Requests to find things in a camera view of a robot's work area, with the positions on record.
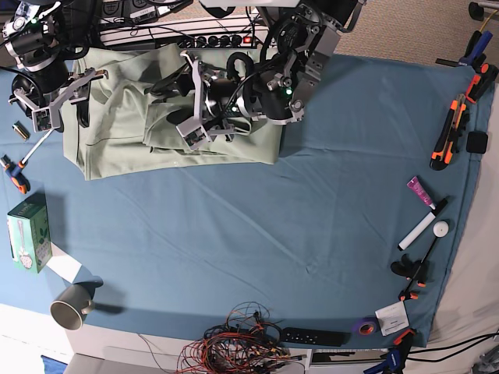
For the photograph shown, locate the right silver gripper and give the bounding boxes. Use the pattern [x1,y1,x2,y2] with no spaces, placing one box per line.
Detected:
[8,68,108,128]

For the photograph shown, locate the left silver gripper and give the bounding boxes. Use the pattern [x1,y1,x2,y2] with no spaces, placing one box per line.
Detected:
[145,50,235,142]

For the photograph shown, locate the light green T-shirt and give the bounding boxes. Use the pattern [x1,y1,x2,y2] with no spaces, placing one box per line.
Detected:
[61,44,282,181]

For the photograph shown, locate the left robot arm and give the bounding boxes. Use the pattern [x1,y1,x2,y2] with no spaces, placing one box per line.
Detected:
[147,1,365,150]

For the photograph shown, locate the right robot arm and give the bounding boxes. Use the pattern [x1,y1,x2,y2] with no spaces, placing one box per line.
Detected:
[2,1,108,132]

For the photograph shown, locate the black computer mouse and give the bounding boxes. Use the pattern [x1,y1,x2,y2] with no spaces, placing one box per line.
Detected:
[11,75,38,118]

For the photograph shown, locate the small gold battery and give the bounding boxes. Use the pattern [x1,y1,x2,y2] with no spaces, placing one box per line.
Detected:
[12,121,30,141]

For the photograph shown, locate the black power strip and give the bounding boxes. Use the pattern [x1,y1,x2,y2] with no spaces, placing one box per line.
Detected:
[154,34,257,49]

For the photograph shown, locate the green tissue box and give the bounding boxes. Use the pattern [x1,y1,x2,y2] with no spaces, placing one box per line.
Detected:
[7,192,52,274]

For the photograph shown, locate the white paper sheet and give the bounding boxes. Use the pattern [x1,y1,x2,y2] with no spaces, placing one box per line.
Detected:
[46,243,82,283]

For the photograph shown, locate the grey ceramic mug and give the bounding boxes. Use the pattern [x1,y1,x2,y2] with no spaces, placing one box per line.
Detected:
[49,284,95,331]

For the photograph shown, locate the blue table cloth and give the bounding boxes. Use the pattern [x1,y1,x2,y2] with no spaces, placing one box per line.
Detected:
[0,49,496,348]

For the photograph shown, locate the purple tube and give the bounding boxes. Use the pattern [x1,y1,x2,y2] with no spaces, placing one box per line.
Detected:
[407,176,436,210]

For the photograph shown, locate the black remote control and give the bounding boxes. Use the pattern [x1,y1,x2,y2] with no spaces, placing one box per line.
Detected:
[280,327,350,348]

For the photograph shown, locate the orange black utility knife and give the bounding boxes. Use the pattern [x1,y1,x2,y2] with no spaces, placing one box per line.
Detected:
[430,93,467,171]

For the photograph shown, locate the white marker pen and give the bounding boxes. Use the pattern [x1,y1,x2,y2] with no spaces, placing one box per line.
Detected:
[397,198,448,251]

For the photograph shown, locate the white round cap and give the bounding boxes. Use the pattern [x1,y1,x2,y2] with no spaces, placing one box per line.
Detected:
[433,221,449,238]

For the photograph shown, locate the black orange bar clamp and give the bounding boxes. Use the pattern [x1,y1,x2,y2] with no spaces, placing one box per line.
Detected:
[390,236,440,302]

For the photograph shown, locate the purple tape roll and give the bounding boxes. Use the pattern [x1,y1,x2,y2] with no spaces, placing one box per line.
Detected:
[352,316,380,337]

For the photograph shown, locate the blue black spring clamp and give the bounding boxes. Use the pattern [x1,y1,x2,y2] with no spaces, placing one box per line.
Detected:
[458,30,493,68]

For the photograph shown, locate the black square box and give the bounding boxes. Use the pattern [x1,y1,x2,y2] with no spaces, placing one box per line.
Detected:
[466,131,489,154]

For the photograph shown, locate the white paper packet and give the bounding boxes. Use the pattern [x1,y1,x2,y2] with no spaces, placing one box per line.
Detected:
[375,302,409,337]

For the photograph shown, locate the blue black bar clamp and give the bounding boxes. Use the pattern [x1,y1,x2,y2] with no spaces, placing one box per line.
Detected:
[363,329,416,374]

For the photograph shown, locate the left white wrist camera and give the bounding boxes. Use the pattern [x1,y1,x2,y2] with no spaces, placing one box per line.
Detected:
[176,117,211,150]

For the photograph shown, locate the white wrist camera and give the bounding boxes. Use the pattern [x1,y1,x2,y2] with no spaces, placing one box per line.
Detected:
[31,105,64,132]
[176,117,211,150]

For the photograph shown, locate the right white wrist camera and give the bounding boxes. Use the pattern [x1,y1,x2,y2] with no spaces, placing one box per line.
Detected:
[31,105,64,132]

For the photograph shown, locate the blue orange handled screwdriver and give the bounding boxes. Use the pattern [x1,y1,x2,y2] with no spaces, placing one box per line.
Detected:
[1,129,54,195]

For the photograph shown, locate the tangled red black wires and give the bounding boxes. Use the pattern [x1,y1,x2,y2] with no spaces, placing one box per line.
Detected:
[136,302,305,374]

